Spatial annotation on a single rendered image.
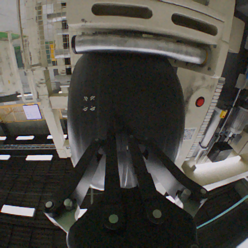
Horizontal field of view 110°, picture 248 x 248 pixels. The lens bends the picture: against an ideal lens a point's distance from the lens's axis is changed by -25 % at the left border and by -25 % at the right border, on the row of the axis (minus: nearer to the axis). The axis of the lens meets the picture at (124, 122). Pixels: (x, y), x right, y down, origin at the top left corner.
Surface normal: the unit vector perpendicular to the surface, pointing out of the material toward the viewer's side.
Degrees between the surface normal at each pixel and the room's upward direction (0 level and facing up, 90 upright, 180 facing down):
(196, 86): 90
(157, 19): 90
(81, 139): 109
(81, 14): 90
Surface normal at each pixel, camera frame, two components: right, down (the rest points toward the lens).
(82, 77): -0.17, -0.26
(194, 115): 0.10, 0.53
